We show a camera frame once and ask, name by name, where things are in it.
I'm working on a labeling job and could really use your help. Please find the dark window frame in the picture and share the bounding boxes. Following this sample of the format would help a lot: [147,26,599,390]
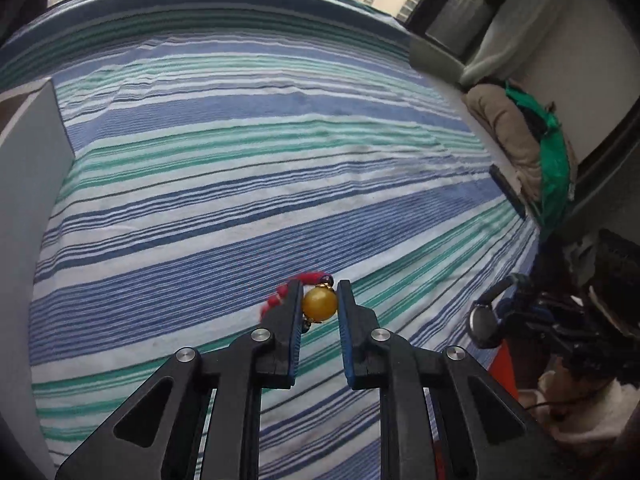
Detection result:
[400,0,506,58]

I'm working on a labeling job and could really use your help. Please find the white cardboard box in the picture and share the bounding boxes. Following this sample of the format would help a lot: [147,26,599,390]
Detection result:
[0,77,76,480]

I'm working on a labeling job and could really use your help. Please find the red object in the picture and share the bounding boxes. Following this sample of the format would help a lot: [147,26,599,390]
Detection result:
[491,344,518,398]

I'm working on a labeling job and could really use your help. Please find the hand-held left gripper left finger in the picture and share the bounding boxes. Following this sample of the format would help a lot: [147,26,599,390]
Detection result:
[55,280,304,480]

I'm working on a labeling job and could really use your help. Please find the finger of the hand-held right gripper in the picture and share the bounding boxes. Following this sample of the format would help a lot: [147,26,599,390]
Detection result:
[500,294,568,322]
[505,322,581,361]

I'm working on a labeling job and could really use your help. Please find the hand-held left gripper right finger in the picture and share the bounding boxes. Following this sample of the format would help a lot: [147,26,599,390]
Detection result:
[337,280,556,480]

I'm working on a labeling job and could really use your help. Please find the white curtain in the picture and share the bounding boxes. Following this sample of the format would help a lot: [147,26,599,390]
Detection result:
[459,2,533,90]

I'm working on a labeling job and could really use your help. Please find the green and beige bag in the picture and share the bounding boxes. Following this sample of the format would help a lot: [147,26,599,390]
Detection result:
[502,80,579,240]

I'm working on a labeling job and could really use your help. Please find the white cloth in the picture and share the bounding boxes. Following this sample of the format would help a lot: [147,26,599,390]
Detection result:
[537,367,633,443]

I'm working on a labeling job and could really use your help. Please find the blue green striped bed sheet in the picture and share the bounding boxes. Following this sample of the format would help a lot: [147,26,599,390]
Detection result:
[0,0,543,480]

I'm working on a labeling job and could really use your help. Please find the red bracelet with amber bead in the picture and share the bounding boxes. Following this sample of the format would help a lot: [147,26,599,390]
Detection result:
[259,270,338,336]

